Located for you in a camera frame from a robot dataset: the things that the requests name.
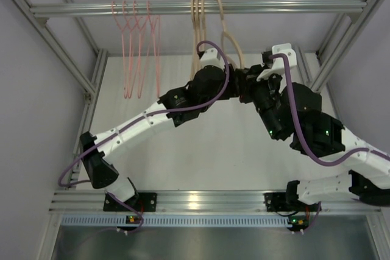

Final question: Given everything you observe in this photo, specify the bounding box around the aluminium left floor rail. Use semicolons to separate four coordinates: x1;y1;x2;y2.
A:
66;48;110;189

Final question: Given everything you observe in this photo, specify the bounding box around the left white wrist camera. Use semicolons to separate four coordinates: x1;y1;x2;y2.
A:
199;48;221;68

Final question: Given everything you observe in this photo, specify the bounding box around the aluminium right frame post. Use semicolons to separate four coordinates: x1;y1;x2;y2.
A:
310;0;384;93

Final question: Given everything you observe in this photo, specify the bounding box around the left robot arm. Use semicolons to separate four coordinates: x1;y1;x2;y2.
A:
80;65;238;211

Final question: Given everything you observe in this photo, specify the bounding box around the aluminium top hanging rail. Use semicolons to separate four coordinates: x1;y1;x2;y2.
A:
30;0;367;18

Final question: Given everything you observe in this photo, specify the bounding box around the aluminium right floor rail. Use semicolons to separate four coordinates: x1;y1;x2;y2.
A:
292;44;341;120

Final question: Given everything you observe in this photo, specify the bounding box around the aluminium left frame post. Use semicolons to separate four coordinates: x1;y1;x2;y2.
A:
11;0;96;104

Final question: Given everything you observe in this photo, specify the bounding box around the aluminium frame post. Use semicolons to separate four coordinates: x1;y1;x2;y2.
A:
11;0;96;104
310;0;384;93

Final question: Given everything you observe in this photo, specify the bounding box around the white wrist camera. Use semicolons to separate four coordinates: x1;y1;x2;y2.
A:
257;43;297;82
199;48;221;68

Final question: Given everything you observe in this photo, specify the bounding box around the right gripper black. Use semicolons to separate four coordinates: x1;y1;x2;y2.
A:
237;66;286;142

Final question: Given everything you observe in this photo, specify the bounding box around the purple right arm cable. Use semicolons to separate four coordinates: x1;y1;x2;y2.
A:
269;54;390;233

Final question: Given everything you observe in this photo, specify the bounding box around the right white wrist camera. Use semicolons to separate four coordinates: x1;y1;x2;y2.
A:
257;43;297;82

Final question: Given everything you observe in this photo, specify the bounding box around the aluminium floor rail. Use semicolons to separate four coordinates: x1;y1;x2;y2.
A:
292;44;341;120
66;48;110;189

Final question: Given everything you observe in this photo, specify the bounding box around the blue slotted cable duct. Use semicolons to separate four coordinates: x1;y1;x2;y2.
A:
62;214;292;228

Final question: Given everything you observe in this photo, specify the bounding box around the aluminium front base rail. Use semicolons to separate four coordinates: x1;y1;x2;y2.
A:
49;189;381;215

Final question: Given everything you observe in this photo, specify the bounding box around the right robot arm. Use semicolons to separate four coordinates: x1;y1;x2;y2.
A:
235;65;389;209

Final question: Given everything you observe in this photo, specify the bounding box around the beige hanger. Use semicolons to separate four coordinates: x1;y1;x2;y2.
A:
199;0;207;41
190;0;197;80
215;0;245;69
194;0;200;72

